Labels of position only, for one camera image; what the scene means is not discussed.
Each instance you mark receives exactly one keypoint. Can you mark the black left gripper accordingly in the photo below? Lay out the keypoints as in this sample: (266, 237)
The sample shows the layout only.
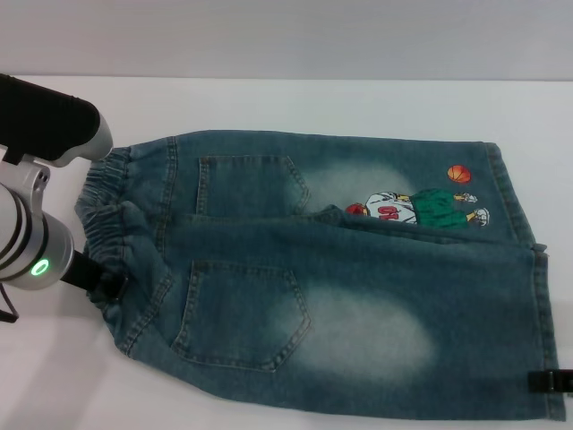
(85, 271)

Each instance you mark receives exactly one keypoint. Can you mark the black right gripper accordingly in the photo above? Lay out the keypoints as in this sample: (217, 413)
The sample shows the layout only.
(565, 381)

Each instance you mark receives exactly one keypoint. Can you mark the blue denim shorts with cartoon print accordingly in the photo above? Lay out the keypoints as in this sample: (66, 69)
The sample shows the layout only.
(313, 277)

